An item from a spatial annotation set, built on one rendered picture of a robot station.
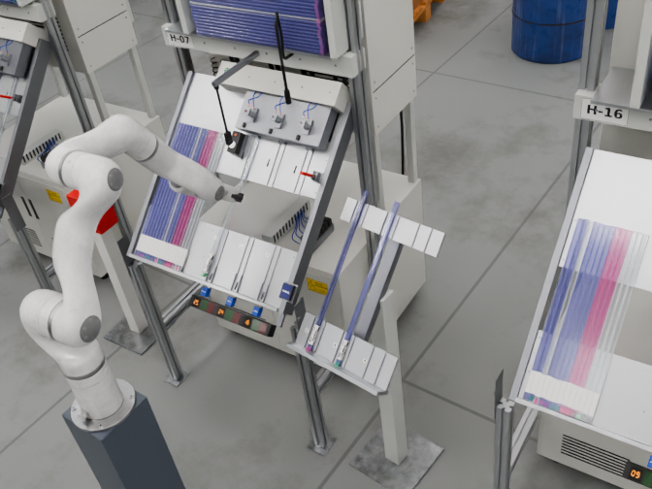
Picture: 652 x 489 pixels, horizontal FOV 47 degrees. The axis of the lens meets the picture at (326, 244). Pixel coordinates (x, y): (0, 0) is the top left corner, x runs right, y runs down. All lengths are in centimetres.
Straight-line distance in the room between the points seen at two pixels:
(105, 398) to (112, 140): 73
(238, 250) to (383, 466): 96
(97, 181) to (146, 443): 87
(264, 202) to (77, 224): 122
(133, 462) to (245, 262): 71
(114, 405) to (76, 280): 44
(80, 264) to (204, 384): 135
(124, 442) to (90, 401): 18
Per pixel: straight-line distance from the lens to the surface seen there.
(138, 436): 235
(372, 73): 252
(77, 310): 199
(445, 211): 390
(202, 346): 338
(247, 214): 299
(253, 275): 247
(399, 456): 280
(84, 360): 213
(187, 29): 263
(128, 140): 205
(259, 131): 251
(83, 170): 195
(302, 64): 242
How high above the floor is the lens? 236
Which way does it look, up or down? 39 degrees down
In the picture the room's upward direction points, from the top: 9 degrees counter-clockwise
